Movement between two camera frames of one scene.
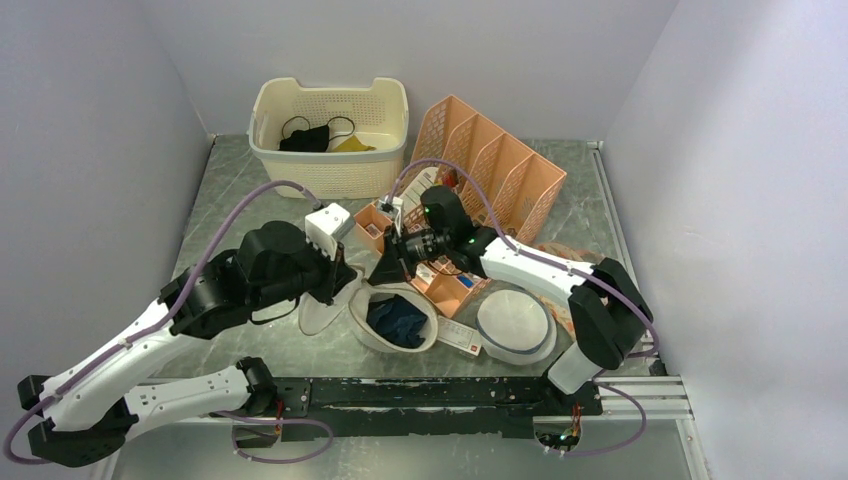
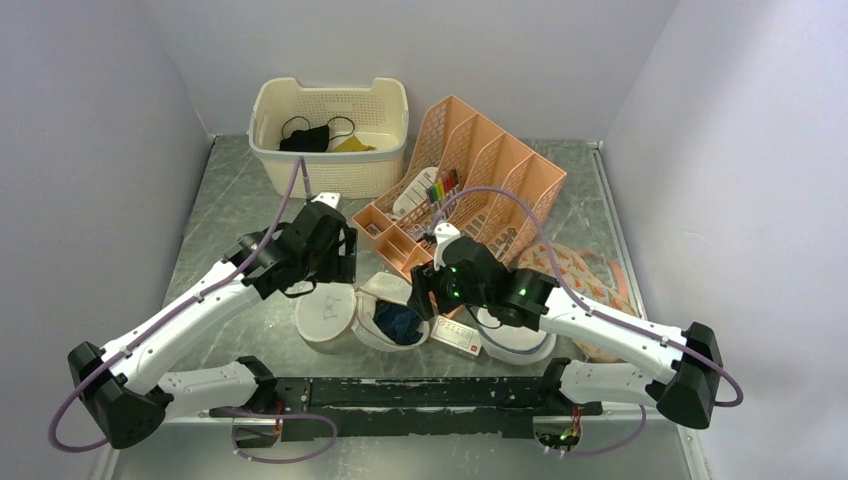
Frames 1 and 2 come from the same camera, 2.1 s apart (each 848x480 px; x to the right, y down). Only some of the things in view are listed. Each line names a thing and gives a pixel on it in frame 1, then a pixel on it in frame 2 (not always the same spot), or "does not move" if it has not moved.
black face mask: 306,140 does not move
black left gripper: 344,271 does not move
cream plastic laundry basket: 339,143 does not move
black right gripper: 392,268 -> 425,278
